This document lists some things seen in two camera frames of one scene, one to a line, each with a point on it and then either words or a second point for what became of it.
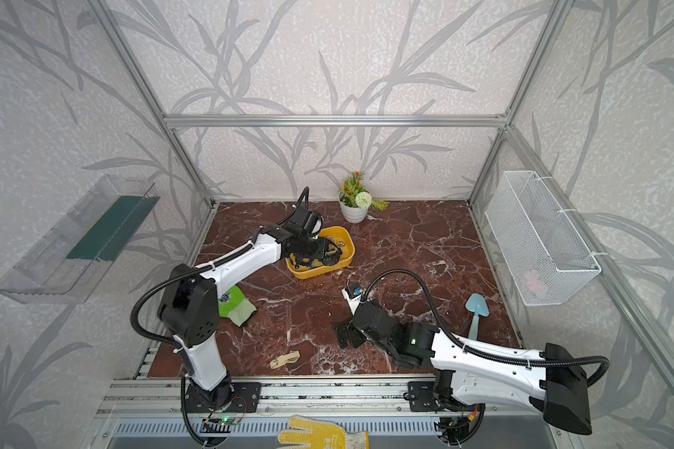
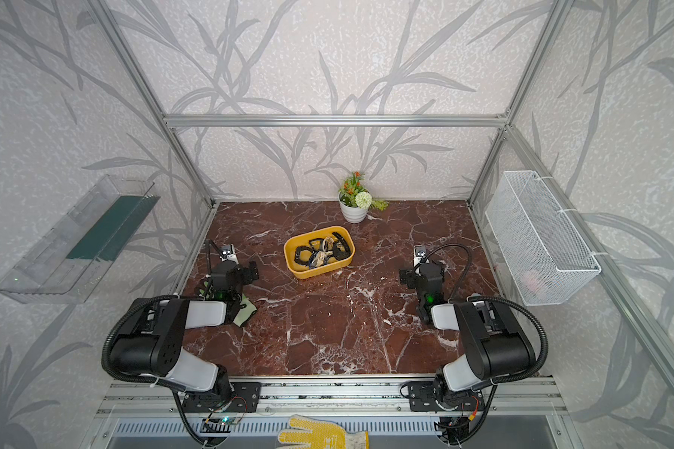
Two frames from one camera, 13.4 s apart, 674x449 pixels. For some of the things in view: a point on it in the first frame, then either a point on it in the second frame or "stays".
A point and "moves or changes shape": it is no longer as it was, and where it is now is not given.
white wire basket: (543, 257) stays
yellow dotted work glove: (324, 434) stays
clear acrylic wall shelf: (65, 264) stays
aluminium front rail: (311, 398) stays
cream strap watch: (292, 356) moves or changes shape
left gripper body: (311, 249) -> (242, 278)
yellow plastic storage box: (346, 254) stays
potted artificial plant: (356, 199) stays
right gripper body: (353, 337) -> (413, 282)
